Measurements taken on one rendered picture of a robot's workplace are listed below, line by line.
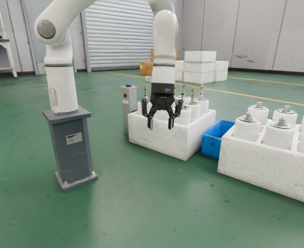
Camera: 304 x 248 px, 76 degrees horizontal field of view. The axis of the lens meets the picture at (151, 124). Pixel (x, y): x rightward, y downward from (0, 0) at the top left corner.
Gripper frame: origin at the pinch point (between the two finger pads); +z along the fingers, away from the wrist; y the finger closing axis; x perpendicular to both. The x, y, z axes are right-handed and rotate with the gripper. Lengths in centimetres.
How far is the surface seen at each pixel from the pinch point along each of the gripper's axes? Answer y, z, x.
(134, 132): 1, 15, 49
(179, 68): 132, -43, 297
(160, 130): 11.5, 10.4, 33.7
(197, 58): 145, -58, 252
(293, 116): 66, -2, 6
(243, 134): 37.6, 5.1, 3.7
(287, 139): 47.7, 4.3, -7.6
